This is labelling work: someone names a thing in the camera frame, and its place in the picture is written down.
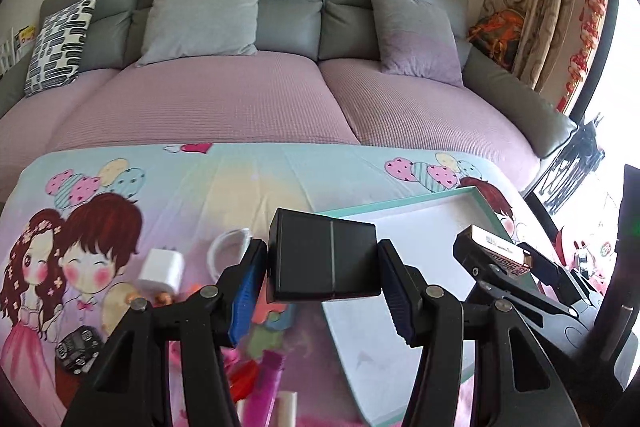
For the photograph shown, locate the black power adapter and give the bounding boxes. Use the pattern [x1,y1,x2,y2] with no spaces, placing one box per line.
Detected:
[267,208,382,303]

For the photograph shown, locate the magenta lighter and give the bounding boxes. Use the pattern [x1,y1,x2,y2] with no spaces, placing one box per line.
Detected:
[239,350,285,427]

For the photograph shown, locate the white smartwatch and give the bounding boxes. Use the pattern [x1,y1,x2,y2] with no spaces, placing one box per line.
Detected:
[206,228,252,283]

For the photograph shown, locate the teal shallow box tray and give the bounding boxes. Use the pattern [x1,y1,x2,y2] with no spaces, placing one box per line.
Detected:
[319,185,522,425]

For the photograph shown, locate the white power adapter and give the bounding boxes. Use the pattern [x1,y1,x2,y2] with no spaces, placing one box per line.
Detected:
[137,248,186,297]

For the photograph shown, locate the red plastic toy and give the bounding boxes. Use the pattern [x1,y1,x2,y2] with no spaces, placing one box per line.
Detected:
[228,360,259,403]

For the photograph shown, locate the cartoon print tablecloth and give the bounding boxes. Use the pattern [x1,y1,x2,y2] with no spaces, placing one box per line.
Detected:
[1,143,554,426]

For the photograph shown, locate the black toy car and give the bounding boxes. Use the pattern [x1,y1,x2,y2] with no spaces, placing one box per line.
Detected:
[54,326,103,375]

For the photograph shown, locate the pink sofa seat cover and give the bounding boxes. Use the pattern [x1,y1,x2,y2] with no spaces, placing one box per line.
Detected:
[1,52,540,194]

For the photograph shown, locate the orange bag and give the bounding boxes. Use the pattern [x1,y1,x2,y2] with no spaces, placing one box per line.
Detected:
[468,9,524,72]

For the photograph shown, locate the grey purple cushion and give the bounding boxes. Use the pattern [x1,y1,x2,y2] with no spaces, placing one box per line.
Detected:
[371,0,463,87]

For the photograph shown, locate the grey sofa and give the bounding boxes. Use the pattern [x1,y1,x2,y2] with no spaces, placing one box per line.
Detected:
[0,0,580,160]

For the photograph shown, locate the light grey cushion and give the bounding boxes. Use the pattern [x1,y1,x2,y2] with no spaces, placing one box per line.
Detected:
[138,0,259,66]

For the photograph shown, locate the black white patterned cushion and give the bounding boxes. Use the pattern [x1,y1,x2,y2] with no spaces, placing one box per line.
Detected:
[24,0,96,98]

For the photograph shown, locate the white magazine rack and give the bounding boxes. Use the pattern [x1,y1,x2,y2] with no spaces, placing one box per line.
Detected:
[0,25,37,75]

